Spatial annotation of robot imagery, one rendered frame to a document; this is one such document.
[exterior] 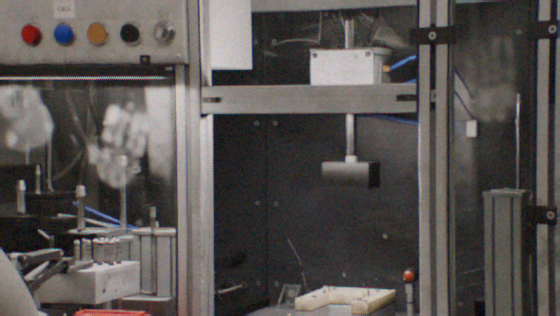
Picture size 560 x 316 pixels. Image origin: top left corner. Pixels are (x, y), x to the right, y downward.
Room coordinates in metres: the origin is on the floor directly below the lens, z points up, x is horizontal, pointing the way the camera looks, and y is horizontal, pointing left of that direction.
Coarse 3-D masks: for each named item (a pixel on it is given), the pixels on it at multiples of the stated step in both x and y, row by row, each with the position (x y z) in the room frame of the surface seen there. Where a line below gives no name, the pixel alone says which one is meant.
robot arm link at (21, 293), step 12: (0, 252) 1.40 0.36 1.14; (0, 264) 1.40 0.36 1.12; (0, 276) 1.40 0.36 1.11; (12, 276) 1.41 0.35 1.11; (0, 288) 1.40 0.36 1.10; (12, 288) 1.41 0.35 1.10; (24, 288) 1.42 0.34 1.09; (0, 300) 1.40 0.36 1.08; (12, 300) 1.41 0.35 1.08; (24, 300) 1.42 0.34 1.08; (0, 312) 1.41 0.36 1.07; (12, 312) 1.41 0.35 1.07; (24, 312) 1.42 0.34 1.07; (36, 312) 1.44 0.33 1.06
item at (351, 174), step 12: (348, 120) 2.13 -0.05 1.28; (348, 132) 2.13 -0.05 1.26; (348, 144) 2.13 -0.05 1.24; (348, 156) 2.13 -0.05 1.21; (324, 168) 2.12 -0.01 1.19; (336, 168) 2.11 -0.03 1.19; (348, 168) 2.10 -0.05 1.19; (360, 168) 2.10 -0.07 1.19; (372, 168) 2.11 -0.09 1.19; (324, 180) 2.12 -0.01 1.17; (336, 180) 2.11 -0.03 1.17; (348, 180) 2.10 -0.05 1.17; (360, 180) 2.10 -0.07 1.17; (372, 180) 2.11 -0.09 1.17
